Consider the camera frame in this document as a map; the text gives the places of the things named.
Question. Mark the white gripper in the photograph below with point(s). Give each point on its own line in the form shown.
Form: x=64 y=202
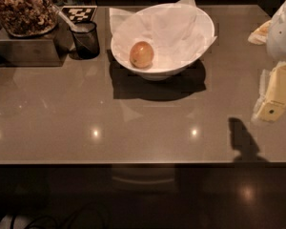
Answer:
x=282 y=35

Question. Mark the red yellow apple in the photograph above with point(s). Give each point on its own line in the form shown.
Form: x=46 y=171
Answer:
x=141 y=55

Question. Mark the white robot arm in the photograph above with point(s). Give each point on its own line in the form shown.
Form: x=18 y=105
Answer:
x=259 y=36

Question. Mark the white paper sheet in bowl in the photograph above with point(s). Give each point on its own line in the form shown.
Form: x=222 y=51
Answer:
x=171 y=32

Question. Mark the white ceramic bowl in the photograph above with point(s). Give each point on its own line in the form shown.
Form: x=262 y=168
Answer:
x=162 y=70

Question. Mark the black mesh cup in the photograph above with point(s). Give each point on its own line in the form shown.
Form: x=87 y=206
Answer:
x=85 y=39

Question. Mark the white plastic spoon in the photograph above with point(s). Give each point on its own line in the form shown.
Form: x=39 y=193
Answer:
x=63 y=16

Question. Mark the black white marker tag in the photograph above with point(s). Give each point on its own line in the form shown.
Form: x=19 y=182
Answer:
x=80 y=13

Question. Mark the grey metal box stand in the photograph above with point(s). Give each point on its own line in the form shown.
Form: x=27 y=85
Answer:
x=48 y=50

